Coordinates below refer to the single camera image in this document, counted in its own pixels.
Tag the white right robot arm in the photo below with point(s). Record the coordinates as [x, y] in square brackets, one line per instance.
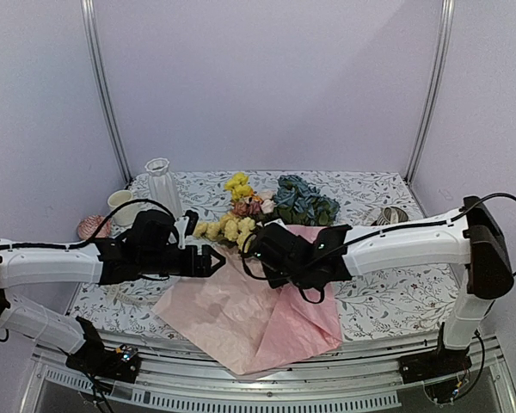
[467, 236]

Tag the aluminium frame post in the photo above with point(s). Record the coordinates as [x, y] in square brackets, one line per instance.
[437, 72]
[101, 82]

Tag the white ribbed ceramic vase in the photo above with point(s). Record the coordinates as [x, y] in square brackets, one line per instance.
[162, 185]

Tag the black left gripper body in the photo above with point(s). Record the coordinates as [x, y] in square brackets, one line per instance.
[155, 263]

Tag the cream ceramic mug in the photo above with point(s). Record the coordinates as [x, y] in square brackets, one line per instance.
[127, 213]

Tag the cream printed ribbon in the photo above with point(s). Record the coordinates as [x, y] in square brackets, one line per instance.
[113, 293]

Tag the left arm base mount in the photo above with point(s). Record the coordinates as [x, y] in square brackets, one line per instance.
[121, 364]

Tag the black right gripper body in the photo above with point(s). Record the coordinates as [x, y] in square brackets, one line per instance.
[276, 279]

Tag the striped black white cup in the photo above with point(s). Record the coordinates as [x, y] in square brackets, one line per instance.
[388, 215]

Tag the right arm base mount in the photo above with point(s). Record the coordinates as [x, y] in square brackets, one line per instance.
[433, 364]

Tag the pink wrapping paper sheet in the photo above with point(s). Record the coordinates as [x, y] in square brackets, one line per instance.
[244, 324]

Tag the floral patterned tablecloth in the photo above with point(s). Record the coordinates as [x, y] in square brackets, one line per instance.
[394, 302]

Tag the pink patterned ball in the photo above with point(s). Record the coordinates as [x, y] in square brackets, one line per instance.
[87, 227]

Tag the aluminium front rail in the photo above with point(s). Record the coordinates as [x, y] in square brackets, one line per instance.
[177, 377]

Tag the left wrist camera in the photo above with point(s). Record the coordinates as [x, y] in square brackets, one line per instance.
[185, 226]

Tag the left aluminium frame post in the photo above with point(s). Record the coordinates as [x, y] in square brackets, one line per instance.
[101, 82]

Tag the right aluminium frame post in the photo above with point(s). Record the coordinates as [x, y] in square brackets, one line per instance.
[437, 72]

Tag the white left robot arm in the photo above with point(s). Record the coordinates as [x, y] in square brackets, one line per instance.
[39, 263]

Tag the blue flower bunch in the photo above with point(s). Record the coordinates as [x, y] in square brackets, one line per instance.
[299, 203]

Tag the pink flower bouquet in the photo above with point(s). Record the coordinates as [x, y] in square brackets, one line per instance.
[248, 210]

